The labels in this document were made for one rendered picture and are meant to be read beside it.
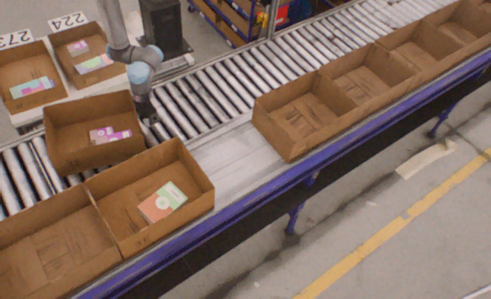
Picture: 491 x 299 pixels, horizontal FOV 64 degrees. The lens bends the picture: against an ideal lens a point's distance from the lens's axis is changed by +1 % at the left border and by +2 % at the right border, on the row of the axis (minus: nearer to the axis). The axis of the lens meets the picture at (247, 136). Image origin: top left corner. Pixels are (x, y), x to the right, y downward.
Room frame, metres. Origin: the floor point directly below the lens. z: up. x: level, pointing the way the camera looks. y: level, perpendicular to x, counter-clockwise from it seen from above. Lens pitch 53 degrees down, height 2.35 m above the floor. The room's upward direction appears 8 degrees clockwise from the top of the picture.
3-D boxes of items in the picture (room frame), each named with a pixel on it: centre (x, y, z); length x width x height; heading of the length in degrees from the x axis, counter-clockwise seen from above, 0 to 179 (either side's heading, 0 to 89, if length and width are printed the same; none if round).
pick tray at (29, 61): (1.35, 1.18, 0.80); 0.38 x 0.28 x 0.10; 38
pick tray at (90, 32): (1.57, 0.95, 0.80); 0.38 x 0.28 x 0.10; 42
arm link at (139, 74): (1.15, 0.50, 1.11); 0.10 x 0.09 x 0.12; 172
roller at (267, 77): (1.66, -0.07, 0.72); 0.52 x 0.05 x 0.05; 42
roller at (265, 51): (1.74, -0.17, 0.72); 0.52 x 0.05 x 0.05; 42
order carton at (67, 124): (1.04, 0.71, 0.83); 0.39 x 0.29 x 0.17; 118
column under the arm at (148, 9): (1.79, 0.57, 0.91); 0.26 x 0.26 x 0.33; 39
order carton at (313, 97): (1.21, -0.25, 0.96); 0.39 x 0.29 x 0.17; 132
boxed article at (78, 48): (1.63, 1.02, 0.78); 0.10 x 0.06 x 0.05; 134
